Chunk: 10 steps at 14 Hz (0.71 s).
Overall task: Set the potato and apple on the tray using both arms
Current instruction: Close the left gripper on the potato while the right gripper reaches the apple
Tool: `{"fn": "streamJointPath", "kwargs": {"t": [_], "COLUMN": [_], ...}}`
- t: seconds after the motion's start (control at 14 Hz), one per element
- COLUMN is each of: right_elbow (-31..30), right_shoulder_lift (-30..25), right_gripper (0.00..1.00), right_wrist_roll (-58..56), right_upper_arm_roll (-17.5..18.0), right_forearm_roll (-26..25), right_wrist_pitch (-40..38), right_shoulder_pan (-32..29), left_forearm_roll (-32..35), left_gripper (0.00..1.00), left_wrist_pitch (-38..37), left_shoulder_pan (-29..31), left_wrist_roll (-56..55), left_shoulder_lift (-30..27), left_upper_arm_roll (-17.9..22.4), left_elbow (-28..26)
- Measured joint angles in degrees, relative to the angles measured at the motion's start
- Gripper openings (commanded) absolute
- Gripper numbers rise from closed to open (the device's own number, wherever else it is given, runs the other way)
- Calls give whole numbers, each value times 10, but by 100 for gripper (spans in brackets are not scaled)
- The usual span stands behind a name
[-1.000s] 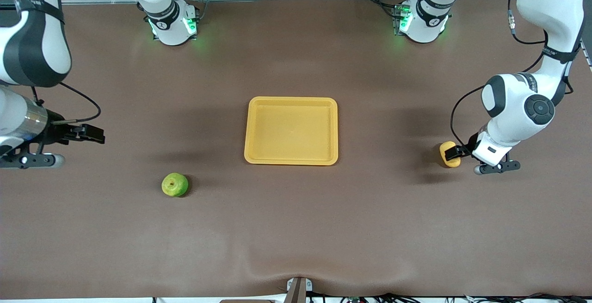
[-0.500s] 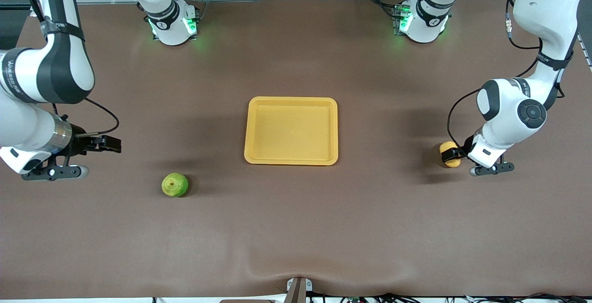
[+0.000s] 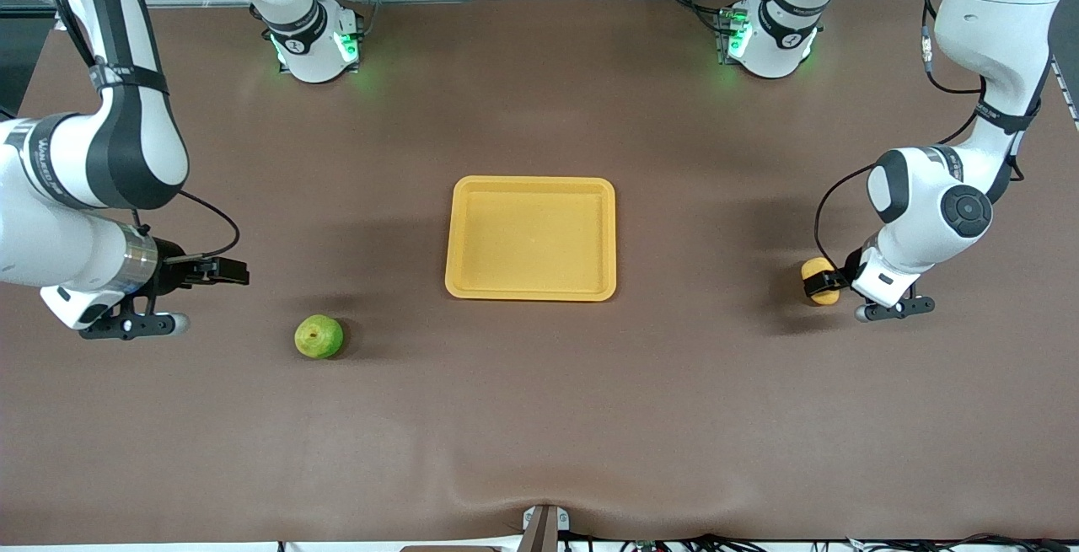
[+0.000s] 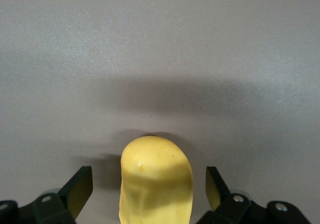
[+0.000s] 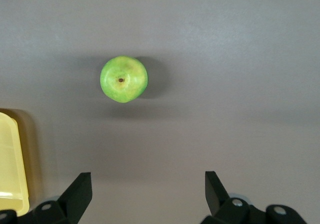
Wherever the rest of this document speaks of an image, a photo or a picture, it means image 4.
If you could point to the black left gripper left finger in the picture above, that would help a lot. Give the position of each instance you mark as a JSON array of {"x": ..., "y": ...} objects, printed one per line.
[{"x": 62, "y": 204}]

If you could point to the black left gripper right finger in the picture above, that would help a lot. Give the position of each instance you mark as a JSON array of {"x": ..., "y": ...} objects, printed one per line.
[{"x": 232, "y": 209}]

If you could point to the yellow potato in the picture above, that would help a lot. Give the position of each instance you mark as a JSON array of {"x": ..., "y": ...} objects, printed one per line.
[{"x": 155, "y": 184}]

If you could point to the brown table mat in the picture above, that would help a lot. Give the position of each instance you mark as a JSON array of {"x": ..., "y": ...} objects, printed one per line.
[{"x": 160, "y": 34}]

